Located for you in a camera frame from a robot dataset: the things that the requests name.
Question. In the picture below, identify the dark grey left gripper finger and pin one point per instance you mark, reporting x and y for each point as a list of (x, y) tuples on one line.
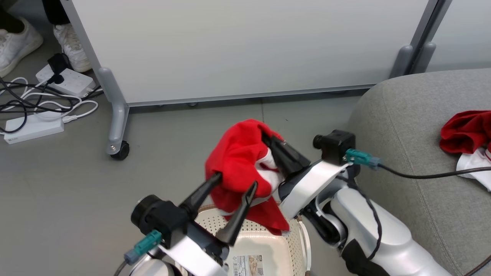
[(199, 195), (238, 218)]

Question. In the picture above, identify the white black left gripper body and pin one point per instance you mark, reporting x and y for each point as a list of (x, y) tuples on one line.
[(199, 253)]

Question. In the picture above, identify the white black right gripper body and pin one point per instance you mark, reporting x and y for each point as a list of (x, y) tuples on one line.
[(310, 184)]

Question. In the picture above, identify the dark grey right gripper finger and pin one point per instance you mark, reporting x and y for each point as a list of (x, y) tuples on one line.
[(274, 138), (289, 161)]

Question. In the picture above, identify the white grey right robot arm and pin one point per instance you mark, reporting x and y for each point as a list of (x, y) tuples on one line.
[(387, 234)]

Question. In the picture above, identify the grey fabric sofa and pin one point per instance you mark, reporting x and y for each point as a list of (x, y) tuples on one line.
[(414, 122)]

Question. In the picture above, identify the white laundry basket brown rim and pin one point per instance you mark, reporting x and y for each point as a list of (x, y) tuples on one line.
[(264, 245)]

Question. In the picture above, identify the paper label in basket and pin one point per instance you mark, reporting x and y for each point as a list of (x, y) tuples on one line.
[(247, 266)]

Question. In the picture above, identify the black caster wheel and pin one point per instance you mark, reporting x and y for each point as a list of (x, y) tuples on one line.
[(122, 150)]

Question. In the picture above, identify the large white partition panel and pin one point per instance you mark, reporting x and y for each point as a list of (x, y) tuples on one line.
[(249, 46)]

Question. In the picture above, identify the grey partition leg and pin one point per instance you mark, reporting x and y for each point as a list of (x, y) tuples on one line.
[(118, 115), (425, 59), (401, 63)]

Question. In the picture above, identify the white power strip with plugs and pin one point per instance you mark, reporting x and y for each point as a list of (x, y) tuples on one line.
[(73, 82)]

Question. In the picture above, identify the long white power strip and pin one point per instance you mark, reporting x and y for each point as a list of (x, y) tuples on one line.
[(34, 129)]

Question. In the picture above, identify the black plug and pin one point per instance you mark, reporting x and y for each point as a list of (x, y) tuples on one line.
[(56, 79)]

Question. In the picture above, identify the black power adapter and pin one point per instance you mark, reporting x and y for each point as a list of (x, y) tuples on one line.
[(57, 63)]

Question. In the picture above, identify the white sneaker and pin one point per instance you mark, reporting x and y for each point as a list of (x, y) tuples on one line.
[(73, 48), (17, 48)]

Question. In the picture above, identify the narrow white partition panel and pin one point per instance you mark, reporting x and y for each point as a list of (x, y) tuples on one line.
[(464, 30)]

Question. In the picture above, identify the black trouser leg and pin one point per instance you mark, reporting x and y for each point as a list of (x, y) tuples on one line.
[(55, 11), (9, 23)]

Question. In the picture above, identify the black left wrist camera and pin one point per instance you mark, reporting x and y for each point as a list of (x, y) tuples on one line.
[(161, 216)]

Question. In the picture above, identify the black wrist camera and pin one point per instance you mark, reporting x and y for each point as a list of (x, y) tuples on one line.
[(161, 216), (335, 145)]

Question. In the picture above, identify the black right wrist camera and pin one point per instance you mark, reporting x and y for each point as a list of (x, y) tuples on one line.
[(335, 145)]

